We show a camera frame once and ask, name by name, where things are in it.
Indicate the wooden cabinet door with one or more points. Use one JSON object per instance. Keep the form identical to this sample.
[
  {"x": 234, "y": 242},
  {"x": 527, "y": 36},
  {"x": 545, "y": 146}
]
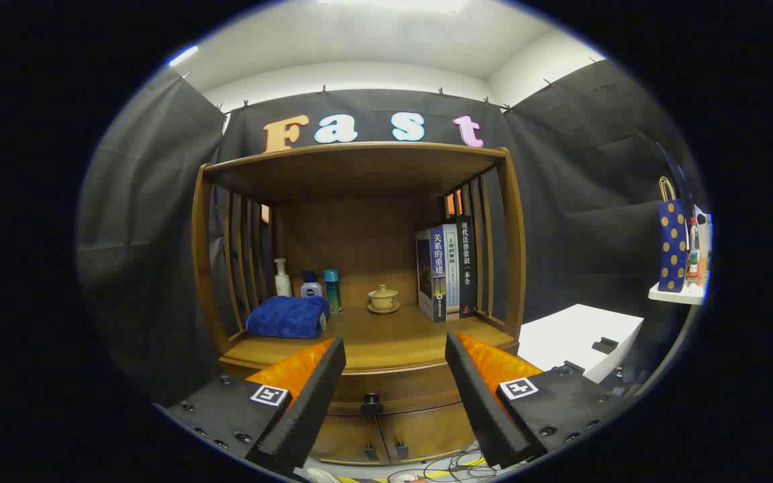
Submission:
[
  {"x": 427, "y": 433},
  {"x": 346, "y": 439}
]

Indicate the blue polka dot gift bag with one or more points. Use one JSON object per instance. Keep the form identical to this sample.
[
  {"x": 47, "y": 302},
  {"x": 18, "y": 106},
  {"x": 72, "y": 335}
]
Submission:
[{"x": 672, "y": 248}]

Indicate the wooden cabinet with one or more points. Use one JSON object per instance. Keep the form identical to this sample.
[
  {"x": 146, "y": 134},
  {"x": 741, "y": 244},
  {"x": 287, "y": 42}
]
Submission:
[{"x": 359, "y": 241}]

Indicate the book with pale spine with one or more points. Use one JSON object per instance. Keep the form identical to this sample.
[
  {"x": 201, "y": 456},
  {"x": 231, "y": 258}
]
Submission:
[{"x": 451, "y": 268}]

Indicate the white pump bottle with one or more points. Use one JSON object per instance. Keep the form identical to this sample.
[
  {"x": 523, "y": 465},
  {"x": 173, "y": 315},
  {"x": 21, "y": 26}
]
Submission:
[{"x": 282, "y": 282}]

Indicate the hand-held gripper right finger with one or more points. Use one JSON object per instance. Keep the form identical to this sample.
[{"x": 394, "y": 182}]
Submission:
[{"x": 480, "y": 402}]

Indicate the blue towel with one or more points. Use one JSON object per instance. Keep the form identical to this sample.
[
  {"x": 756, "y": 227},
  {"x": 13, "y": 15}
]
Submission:
[{"x": 286, "y": 318}]

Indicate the book with blue spine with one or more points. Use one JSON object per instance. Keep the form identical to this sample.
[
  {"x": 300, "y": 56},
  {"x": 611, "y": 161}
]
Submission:
[{"x": 437, "y": 268}]

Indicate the white box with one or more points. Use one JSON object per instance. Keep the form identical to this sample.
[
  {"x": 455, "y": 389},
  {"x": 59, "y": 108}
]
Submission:
[{"x": 574, "y": 332}]

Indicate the white shoe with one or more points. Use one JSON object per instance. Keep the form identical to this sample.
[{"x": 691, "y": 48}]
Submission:
[{"x": 323, "y": 476}]

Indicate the clear bottle with red label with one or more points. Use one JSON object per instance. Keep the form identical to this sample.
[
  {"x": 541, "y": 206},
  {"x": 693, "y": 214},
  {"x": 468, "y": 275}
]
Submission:
[{"x": 693, "y": 258}]

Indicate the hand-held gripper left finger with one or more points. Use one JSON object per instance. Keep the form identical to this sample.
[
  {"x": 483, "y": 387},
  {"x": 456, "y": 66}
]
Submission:
[{"x": 313, "y": 409}]

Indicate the beige lidded tea cup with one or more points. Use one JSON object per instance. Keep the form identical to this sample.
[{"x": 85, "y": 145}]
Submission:
[{"x": 384, "y": 298}]

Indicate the wooden countertop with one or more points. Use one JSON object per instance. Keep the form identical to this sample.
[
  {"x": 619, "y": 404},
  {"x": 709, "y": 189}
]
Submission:
[{"x": 393, "y": 342}]

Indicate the white shelf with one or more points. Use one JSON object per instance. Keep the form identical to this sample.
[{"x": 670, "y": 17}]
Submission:
[{"x": 678, "y": 295}]

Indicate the clear blue bottle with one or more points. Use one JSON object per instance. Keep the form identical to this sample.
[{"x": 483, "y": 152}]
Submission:
[{"x": 332, "y": 292}]

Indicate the wooden drawer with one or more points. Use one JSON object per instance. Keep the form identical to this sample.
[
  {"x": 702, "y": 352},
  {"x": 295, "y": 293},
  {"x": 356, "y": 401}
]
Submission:
[{"x": 400, "y": 389}]

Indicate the black electronic device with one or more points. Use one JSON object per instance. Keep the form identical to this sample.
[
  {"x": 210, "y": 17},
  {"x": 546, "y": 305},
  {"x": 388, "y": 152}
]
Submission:
[{"x": 625, "y": 379}]

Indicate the white bottle with blue cap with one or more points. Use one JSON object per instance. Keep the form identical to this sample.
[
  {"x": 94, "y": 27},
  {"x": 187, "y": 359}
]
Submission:
[{"x": 311, "y": 288}]

